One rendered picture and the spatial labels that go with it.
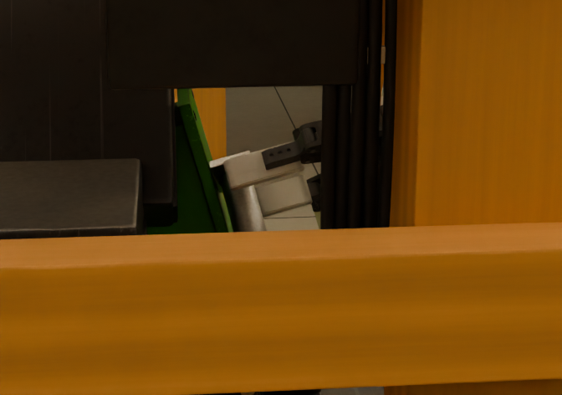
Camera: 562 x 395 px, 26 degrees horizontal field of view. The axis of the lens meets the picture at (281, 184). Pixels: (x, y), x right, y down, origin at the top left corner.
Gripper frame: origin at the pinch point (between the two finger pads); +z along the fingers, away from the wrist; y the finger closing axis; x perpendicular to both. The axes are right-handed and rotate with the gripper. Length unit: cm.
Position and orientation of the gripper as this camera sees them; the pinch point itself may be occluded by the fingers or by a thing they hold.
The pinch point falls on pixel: (263, 184)
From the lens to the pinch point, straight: 114.2
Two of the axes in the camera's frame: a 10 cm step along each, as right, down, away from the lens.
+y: -1.2, -4.3, -9.0
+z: -9.6, 2.7, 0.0
